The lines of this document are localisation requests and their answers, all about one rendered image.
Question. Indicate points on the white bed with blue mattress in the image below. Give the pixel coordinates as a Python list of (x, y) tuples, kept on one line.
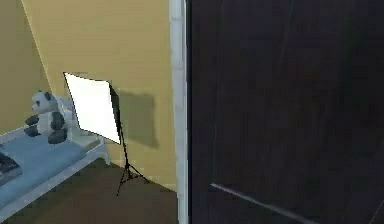
[(40, 160)]

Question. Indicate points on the white softbox lamp on tripod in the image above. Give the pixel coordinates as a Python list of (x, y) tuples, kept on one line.
[(95, 108)]

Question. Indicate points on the black and white panda toy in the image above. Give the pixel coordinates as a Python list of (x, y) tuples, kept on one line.
[(50, 116)]

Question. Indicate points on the dark patterned pillow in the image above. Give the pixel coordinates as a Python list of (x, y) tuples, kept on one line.
[(7, 168)]

